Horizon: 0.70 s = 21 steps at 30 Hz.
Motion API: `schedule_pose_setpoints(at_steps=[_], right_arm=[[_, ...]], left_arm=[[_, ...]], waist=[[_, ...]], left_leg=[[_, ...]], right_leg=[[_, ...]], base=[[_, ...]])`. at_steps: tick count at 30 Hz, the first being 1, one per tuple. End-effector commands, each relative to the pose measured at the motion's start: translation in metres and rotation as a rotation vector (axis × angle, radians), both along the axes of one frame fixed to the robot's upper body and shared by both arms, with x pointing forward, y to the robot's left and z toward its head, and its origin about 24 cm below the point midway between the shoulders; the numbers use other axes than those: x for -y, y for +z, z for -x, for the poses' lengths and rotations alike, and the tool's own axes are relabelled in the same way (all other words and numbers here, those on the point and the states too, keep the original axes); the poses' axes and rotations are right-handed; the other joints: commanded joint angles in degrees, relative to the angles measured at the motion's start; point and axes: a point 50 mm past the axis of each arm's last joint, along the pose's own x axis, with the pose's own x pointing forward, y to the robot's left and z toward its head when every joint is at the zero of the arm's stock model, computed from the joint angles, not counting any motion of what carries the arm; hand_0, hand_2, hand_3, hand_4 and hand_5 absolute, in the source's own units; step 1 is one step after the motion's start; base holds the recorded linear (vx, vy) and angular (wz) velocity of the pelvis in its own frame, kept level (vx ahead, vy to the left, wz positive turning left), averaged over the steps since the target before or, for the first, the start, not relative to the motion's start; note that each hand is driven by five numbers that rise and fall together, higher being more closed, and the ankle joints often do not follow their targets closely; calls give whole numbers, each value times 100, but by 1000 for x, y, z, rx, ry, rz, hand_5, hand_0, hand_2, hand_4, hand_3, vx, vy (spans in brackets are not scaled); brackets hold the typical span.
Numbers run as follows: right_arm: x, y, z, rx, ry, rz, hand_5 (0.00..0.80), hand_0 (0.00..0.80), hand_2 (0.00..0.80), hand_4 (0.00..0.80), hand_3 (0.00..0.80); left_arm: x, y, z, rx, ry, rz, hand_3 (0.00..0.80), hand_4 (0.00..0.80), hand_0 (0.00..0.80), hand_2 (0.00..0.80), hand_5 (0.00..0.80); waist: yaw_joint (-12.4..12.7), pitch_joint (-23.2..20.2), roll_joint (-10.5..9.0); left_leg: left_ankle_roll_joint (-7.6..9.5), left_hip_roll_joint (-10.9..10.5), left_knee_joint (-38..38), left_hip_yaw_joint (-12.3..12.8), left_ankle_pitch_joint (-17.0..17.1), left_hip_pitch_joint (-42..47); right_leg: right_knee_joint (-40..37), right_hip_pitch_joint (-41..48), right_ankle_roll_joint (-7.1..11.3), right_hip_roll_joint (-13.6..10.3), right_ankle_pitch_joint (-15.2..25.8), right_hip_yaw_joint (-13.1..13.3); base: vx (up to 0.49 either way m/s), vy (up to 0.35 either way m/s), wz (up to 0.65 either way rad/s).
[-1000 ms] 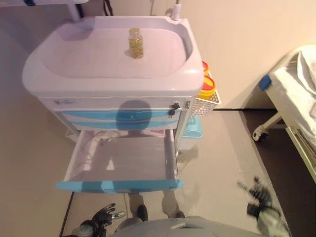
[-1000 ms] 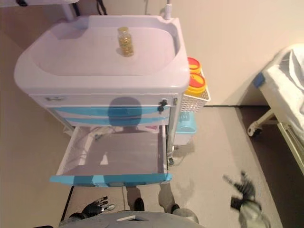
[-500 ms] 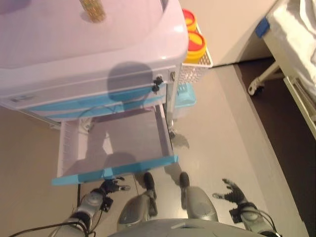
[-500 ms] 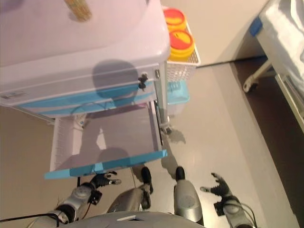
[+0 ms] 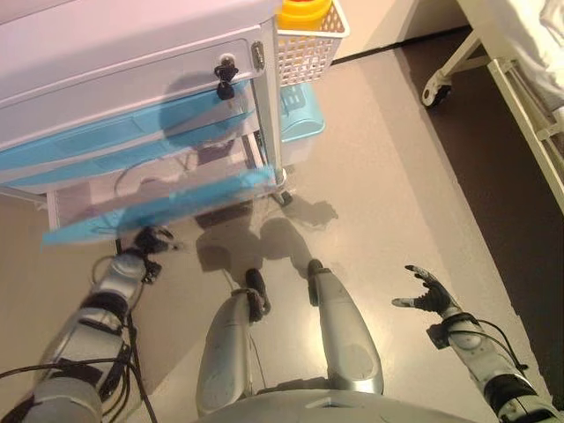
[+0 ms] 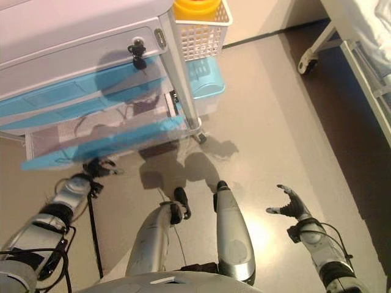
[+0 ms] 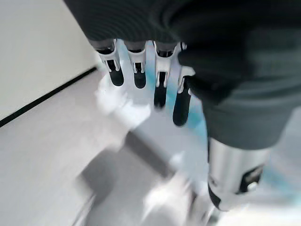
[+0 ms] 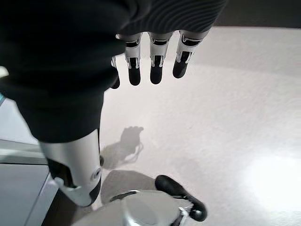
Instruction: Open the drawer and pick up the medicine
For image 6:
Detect black cart keys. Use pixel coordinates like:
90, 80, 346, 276
127, 36, 148, 70

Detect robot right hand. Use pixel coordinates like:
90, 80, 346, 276
266, 184, 313, 219

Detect white medical cart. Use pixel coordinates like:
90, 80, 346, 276
0, 0, 208, 172

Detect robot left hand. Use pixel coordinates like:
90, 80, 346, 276
82, 157, 123, 184

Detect white perforated basket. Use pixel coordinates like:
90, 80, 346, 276
173, 0, 234, 61

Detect blue-fronted cart drawer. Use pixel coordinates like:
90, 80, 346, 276
20, 117, 188, 172

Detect black floor cable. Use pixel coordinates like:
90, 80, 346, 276
87, 189, 105, 279

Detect white bed frame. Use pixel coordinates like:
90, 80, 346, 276
298, 0, 391, 139

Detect yellow sharps container red lid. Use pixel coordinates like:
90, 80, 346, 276
173, 0, 223, 20

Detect white bed sheet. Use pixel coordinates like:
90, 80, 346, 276
351, 0, 391, 81

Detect blue waste bin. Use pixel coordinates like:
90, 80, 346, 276
184, 57, 226, 114

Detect robot right leg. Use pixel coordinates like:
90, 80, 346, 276
211, 180, 257, 287

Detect bed caster wheel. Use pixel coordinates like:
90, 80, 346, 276
297, 48, 319, 76

